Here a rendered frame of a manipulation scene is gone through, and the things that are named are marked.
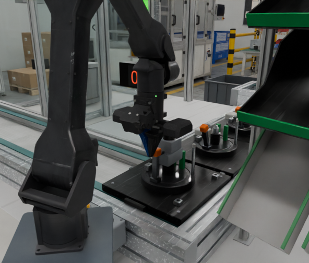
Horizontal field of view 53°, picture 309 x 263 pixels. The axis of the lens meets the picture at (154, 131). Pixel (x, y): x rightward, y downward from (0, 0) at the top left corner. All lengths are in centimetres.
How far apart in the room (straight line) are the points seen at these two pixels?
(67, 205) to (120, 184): 39
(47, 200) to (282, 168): 43
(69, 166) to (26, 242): 14
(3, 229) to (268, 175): 65
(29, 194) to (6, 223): 48
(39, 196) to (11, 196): 60
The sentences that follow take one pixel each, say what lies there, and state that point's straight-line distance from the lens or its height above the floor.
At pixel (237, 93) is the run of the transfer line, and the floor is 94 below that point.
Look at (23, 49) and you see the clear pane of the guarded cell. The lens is 200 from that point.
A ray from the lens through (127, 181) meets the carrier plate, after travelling 80.
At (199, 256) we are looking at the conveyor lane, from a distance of 69.
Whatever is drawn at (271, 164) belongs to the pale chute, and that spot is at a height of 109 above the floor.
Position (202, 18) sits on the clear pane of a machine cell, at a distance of 727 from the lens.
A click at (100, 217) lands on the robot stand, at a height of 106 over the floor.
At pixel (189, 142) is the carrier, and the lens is 104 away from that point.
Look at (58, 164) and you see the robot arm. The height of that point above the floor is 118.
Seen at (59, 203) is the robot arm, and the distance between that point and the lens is 42.
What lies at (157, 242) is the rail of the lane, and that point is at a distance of 65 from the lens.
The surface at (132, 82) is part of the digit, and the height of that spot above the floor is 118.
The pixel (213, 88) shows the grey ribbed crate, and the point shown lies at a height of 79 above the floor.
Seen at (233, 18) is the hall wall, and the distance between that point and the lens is 1213.
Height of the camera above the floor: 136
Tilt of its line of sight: 20 degrees down
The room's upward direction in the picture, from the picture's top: straight up
